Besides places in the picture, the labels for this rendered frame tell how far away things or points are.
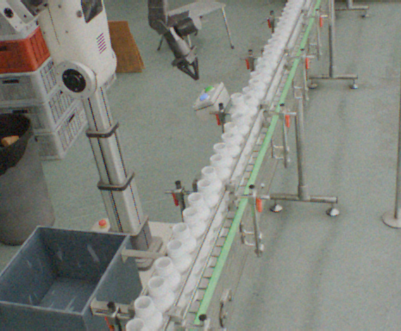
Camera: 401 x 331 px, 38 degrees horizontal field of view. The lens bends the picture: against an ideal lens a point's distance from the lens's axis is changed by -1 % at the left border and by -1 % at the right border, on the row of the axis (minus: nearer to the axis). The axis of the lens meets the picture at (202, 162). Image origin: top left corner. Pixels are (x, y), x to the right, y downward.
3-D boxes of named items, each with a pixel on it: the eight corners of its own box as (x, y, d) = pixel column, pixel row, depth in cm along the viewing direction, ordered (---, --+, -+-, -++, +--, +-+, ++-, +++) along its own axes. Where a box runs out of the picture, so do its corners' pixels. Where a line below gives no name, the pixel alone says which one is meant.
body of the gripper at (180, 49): (198, 49, 194) (188, 30, 191) (189, 62, 186) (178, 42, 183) (183, 56, 198) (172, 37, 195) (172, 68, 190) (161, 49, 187)
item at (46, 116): (53, 133, 387) (44, 103, 375) (0, 134, 396) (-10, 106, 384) (84, 91, 436) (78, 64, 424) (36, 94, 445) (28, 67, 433)
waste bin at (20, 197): (40, 256, 315) (1, 158, 281) (-28, 247, 329) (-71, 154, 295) (77, 205, 350) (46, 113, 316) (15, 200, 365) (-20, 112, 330)
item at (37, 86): (46, 103, 375) (35, 71, 363) (-10, 106, 383) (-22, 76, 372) (78, 64, 424) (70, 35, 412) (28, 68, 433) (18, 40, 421)
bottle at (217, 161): (229, 197, 167) (222, 149, 158) (238, 209, 162) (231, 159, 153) (210, 204, 165) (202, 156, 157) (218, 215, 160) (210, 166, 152)
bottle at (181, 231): (179, 290, 138) (168, 238, 130) (178, 273, 143) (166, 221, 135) (204, 285, 139) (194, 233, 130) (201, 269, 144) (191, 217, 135)
